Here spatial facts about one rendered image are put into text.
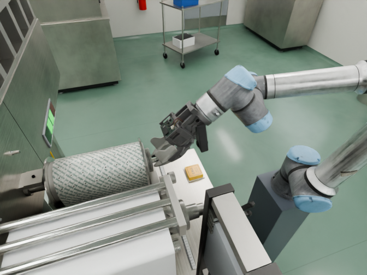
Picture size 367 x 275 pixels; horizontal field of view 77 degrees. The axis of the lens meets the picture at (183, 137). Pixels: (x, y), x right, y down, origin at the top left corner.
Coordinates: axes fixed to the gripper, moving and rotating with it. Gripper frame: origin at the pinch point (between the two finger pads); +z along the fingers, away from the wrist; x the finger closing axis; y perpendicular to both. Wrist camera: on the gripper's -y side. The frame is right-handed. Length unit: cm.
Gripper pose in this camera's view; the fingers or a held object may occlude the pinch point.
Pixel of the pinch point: (157, 159)
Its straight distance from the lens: 70.9
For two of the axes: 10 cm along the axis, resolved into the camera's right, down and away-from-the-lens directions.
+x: 3.1, 6.5, -6.9
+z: -7.3, 6.3, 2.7
